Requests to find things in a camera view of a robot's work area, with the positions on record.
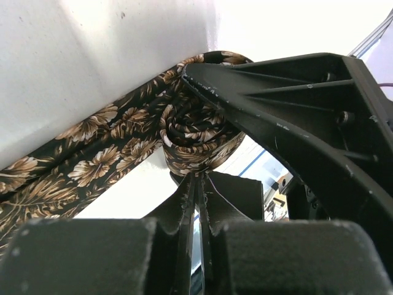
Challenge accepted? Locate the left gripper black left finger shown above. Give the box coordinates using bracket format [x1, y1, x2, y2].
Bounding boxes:
[1, 176, 197, 294]

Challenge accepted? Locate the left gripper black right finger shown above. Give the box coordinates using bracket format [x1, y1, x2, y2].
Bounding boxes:
[198, 176, 390, 294]

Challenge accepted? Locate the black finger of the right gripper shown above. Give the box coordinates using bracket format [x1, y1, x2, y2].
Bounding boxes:
[182, 53, 392, 227]

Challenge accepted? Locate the brown floral tie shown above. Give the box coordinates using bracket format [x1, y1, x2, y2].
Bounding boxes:
[1, 51, 249, 251]

